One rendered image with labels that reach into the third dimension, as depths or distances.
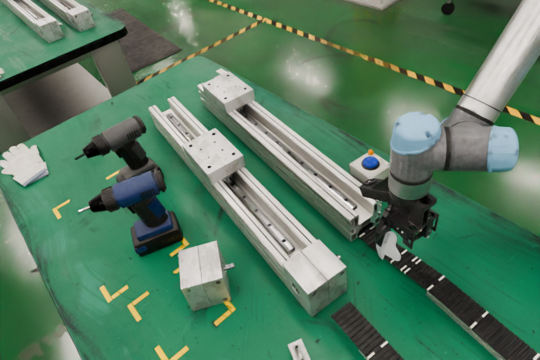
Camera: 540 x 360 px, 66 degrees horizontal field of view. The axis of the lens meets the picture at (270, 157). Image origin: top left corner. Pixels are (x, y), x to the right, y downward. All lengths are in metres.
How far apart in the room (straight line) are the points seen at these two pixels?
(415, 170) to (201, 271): 0.49
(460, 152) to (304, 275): 0.39
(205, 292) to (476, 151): 0.60
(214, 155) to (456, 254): 0.64
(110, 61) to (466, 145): 2.10
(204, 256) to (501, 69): 0.70
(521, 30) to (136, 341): 0.97
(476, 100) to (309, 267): 0.46
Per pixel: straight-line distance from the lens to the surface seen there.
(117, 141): 1.18
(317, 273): 0.88
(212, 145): 1.16
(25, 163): 1.61
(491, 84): 0.86
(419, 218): 0.82
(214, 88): 1.39
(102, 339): 1.05
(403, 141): 0.70
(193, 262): 0.95
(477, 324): 0.93
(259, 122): 1.33
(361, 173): 1.10
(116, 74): 2.56
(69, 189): 1.43
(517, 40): 0.87
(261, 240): 0.95
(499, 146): 0.74
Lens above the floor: 1.62
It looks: 42 degrees down
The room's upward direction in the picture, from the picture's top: 11 degrees counter-clockwise
